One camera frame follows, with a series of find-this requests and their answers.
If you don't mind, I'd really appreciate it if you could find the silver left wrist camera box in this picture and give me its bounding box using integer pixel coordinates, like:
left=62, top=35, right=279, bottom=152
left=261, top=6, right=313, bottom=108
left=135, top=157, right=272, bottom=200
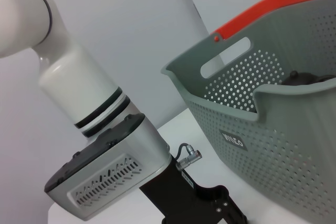
left=44, top=113, right=173, bottom=222

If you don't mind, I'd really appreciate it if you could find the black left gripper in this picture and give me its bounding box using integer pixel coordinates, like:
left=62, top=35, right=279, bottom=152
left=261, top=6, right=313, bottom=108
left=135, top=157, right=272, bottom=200
left=139, top=159, right=248, bottom=224

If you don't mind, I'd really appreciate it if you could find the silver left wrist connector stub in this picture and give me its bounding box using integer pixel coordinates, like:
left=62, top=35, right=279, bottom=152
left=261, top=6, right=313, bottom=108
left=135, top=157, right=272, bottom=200
left=175, top=142, right=203, bottom=170

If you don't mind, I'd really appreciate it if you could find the grey-green perforated storage bin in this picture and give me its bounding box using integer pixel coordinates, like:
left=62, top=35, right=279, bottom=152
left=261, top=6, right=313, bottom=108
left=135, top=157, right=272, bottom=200
left=160, top=0, right=336, bottom=222

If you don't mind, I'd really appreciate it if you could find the black clay teapot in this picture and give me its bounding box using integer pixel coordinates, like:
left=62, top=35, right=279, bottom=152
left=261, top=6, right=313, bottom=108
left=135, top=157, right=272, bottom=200
left=281, top=70, right=336, bottom=86

